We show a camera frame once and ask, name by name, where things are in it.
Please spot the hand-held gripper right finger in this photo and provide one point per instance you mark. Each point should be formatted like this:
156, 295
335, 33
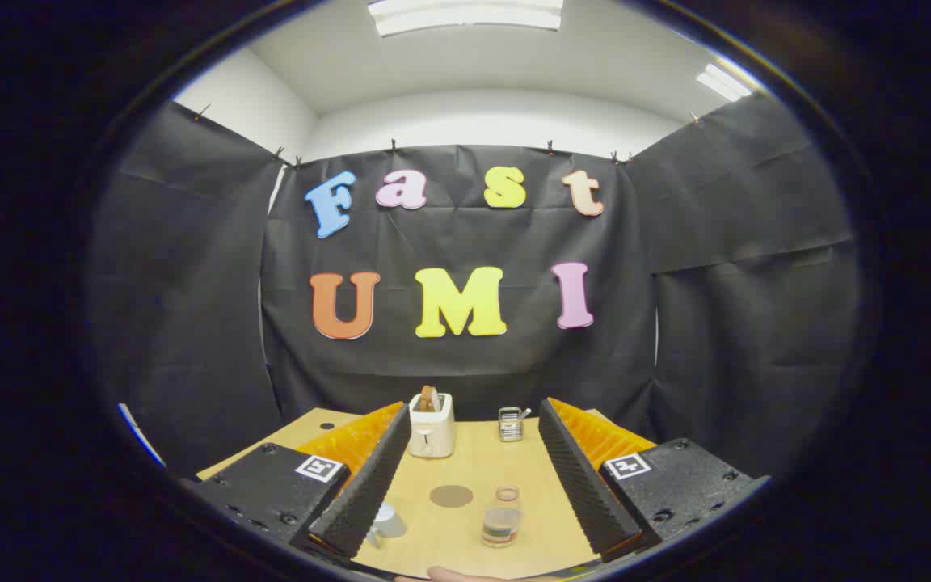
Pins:
587, 485

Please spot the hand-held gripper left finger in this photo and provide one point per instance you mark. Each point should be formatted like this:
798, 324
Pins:
368, 485

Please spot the pale blue cup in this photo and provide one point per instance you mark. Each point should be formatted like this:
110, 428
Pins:
389, 524

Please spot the round brown coaster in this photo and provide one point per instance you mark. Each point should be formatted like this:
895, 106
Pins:
451, 495

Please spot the clear plastic juice bottle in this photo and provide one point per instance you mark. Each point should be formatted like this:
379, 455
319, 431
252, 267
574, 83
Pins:
502, 525

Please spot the white toaster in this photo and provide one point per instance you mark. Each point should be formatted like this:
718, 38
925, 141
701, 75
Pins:
431, 432

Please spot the light wooden table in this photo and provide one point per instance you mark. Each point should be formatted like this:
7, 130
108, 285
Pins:
473, 469

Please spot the brown toast slice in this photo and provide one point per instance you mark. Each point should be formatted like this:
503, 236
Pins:
430, 398

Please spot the small ceiling light panel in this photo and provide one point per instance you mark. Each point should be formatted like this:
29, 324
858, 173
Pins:
722, 82

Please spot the long ceiling light panel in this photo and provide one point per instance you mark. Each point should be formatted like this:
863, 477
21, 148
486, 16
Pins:
465, 16

